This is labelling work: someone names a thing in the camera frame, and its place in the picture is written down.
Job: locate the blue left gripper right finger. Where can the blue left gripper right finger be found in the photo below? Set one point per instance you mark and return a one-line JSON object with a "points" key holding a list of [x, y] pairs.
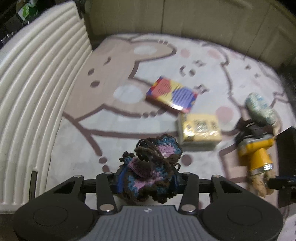
{"points": [[175, 180]]}

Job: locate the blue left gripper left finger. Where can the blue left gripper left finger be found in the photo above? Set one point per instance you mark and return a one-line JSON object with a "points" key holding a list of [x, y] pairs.
{"points": [[120, 179]]}

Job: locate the brown blue pink crochet piece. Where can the brown blue pink crochet piece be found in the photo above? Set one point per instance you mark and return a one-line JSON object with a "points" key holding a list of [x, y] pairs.
{"points": [[150, 169]]}

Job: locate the colourful card box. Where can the colourful card box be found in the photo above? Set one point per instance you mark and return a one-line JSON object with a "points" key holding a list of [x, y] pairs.
{"points": [[172, 94]]}

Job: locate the blue floral satin pouch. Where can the blue floral satin pouch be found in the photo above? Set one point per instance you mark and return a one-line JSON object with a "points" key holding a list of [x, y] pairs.
{"points": [[259, 110]]}

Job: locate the cartoon bunny bed sheet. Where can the cartoon bunny bed sheet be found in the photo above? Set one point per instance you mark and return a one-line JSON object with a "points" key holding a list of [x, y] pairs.
{"points": [[107, 113]]}

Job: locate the black storage box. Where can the black storage box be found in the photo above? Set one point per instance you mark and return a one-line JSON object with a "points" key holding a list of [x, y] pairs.
{"points": [[284, 182]]}

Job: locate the cream ribbed headboard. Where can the cream ribbed headboard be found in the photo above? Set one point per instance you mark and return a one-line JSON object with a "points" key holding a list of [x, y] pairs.
{"points": [[39, 66]]}

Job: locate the beige wardrobe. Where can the beige wardrobe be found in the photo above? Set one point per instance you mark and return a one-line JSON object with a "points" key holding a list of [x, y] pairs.
{"points": [[263, 30]]}

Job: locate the green white package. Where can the green white package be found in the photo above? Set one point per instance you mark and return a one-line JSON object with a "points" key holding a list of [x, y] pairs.
{"points": [[28, 11]]}

